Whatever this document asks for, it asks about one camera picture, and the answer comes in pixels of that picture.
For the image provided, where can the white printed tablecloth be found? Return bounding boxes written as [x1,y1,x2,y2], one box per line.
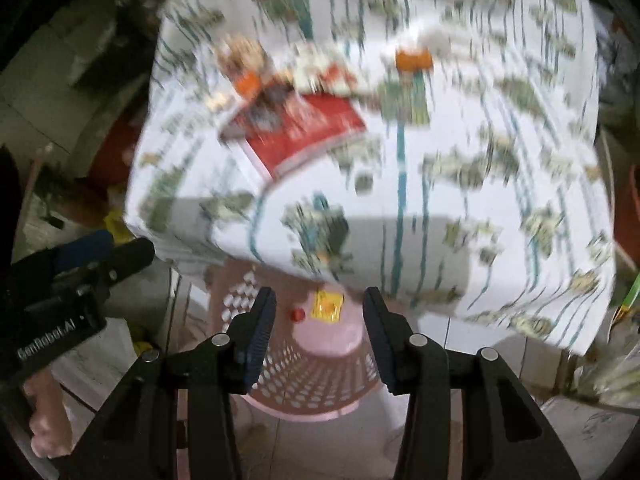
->
[122,0,617,357]

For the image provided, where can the person's left hand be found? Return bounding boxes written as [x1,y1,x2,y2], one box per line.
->
[22,364,72,461]

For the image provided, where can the small orange wrapper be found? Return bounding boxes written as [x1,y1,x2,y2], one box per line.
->
[235,72,264,97]

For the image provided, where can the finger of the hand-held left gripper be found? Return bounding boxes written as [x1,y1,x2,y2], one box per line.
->
[75,237,156,293]
[10,230,117,283]

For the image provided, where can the orange bottle cap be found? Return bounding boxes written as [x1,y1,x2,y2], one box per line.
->
[395,47,434,72]

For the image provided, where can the red plastic basin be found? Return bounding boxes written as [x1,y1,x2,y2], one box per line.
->
[89,114,147,187]

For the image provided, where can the yellow sachet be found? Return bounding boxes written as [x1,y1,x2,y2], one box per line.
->
[311,290,346,322]

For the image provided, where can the clear bag of greens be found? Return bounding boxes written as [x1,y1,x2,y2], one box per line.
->
[575,340,640,403]

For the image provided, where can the brown paper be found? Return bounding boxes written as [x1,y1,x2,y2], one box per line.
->
[217,35,268,77]

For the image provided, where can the pink perforated plastic basket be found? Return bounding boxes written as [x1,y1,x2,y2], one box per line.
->
[200,260,402,418]

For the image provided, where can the orange bucket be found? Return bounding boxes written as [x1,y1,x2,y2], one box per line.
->
[612,164,640,252]

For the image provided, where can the white crumpled paper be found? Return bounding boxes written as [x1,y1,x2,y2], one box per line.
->
[407,27,459,56]

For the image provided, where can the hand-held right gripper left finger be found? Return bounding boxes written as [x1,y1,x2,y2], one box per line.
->
[60,286,277,480]

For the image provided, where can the white scribbled sheet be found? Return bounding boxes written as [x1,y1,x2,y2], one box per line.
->
[540,395,637,480]

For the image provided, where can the yellow plastic bag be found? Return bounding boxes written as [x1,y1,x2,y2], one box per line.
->
[102,207,134,241]

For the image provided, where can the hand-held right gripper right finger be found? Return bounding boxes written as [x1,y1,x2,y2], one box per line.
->
[362,286,583,480]

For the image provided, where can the red packet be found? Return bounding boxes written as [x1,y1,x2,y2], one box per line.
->
[219,91,369,182]

